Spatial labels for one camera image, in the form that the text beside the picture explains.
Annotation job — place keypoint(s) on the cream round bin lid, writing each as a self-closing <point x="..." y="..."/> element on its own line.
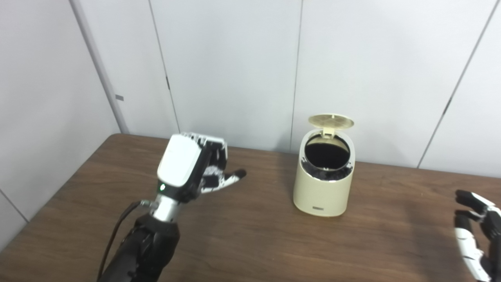
<point x="330" y="121"/>

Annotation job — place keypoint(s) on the white paper ball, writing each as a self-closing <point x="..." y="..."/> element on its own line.
<point x="213" y="171"/>

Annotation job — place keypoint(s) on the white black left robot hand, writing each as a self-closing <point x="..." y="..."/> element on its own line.
<point x="180" y="160"/>

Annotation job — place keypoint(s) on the black wall seam clip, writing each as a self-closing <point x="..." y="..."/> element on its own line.
<point x="167" y="82"/>

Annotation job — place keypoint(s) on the cream-colored round bin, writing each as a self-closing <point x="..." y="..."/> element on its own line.
<point x="321" y="196"/>

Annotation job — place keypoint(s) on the gray wall corner strip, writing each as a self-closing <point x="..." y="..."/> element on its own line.
<point x="100" y="70"/>

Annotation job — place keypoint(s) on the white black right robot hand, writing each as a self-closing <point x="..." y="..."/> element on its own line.
<point x="467" y="243"/>

